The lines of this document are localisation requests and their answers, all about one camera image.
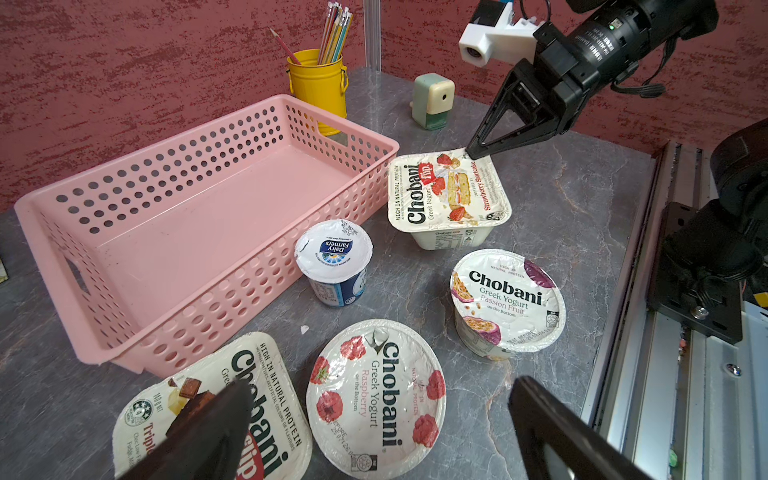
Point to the Chobani passion fruit yogurt tub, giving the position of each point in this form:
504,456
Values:
505,304

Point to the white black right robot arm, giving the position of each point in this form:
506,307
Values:
617,35

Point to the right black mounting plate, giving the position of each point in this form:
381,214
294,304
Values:
688,294

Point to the small Dairy Farmers yogurt cup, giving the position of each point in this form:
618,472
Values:
334,256

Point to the Chobani Flip strawberry yogurt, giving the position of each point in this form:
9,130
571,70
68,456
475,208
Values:
445,199

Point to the yellow book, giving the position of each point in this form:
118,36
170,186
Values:
3,273

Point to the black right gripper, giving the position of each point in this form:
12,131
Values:
547,94

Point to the bundle of coloured pencils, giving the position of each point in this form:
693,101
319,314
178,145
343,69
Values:
337,23

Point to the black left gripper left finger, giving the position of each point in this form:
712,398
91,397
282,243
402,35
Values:
209,446

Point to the single red pencil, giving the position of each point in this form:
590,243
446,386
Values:
285,47

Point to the pink plastic basket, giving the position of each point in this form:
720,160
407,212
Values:
157,258

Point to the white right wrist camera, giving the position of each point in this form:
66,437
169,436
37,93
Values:
496,33

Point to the yellow metal pencil cup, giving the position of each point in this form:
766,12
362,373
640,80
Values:
323,86

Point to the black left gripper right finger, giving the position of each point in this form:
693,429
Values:
555,444

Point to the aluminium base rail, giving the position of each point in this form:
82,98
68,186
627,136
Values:
677,403

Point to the Chobani Flip chocolate yogurt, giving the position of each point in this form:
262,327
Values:
278,441

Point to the right aluminium corner post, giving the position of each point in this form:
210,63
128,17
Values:
372,34

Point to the Chobani raspberry yogurt tub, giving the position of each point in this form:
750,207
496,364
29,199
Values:
376,399

